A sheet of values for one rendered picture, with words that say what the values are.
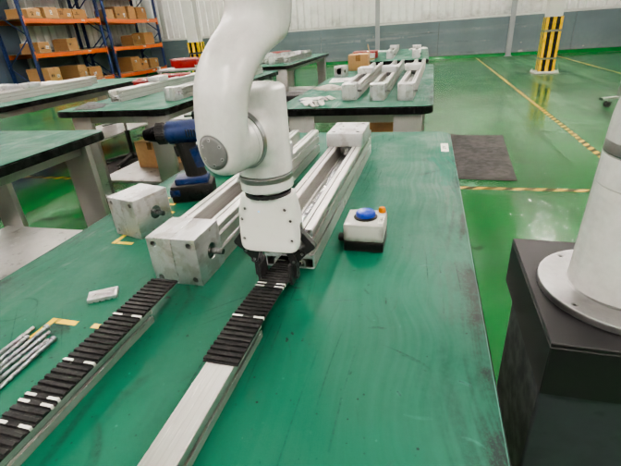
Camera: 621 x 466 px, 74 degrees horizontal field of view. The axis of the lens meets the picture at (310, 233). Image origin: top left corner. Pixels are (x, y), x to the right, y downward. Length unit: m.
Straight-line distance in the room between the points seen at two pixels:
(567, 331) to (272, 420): 0.36
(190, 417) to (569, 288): 0.49
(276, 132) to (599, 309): 0.47
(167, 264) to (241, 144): 0.34
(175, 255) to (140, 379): 0.24
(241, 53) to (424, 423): 0.48
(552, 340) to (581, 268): 0.11
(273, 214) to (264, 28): 0.26
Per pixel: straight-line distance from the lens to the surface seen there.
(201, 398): 0.54
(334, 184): 0.96
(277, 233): 0.66
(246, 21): 0.57
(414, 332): 0.64
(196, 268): 0.77
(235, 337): 0.60
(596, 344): 0.57
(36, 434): 0.62
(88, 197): 2.63
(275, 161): 0.61
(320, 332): 0.64
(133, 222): 1.02
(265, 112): 0.59
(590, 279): 0.61
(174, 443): 0.51
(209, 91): 0.54
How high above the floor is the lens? 1.19
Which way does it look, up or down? 26 degrees down
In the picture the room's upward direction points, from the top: 4 degrees counter-clockwise
